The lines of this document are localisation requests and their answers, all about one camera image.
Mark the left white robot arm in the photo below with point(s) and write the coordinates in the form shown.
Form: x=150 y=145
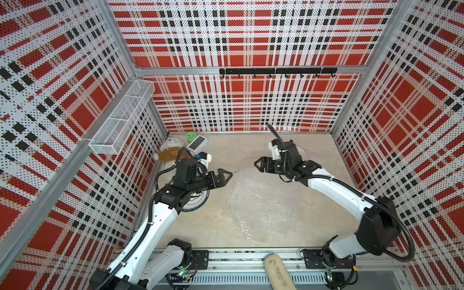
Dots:
x=134 y=269

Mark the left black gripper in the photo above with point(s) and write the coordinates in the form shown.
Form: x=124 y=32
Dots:
x=221 y=183

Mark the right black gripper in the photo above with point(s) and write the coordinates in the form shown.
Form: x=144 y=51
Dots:
x=263 y=162

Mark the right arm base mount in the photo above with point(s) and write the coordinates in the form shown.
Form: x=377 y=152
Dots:
x=340 y=273

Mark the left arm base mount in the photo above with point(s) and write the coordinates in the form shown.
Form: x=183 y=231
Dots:
x=191 y=262

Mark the wooden brush handle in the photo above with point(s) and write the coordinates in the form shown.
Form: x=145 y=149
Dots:
x=278 y=275

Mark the clear wall shelf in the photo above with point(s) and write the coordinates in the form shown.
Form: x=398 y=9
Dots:
x=115 y=131

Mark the beige teddy bear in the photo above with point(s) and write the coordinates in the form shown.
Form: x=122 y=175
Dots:
x=169 y=150

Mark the black hook rail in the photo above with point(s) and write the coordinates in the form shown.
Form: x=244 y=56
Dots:
x=274 y=71

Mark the white embossed plate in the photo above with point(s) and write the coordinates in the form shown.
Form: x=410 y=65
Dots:
x=197 y=200

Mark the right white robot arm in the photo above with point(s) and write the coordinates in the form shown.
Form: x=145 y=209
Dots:
x=380 y=229

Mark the bubble wrap sheet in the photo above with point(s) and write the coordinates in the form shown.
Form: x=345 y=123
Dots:
x=262 y=204

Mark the white green small device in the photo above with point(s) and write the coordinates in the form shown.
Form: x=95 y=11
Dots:
x=198 y=144

